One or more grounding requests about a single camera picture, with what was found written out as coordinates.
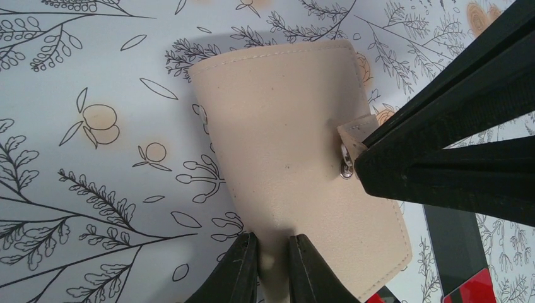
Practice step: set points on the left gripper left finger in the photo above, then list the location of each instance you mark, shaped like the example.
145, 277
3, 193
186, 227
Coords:
234, 279

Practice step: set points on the beige leather card holder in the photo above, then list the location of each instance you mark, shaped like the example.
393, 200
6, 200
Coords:
278, 117

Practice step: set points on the red card right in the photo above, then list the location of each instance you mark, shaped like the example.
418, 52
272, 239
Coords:
478, 289

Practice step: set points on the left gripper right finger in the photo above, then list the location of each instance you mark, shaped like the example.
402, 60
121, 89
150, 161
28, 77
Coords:
311, 280

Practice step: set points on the plain black card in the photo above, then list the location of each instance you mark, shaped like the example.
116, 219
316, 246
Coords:
456, 244

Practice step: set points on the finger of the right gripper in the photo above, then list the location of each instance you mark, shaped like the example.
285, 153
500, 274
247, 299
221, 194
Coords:
495, 179
490, 43

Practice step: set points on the red black card centre top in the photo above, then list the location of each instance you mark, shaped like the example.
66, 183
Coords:
383, 295

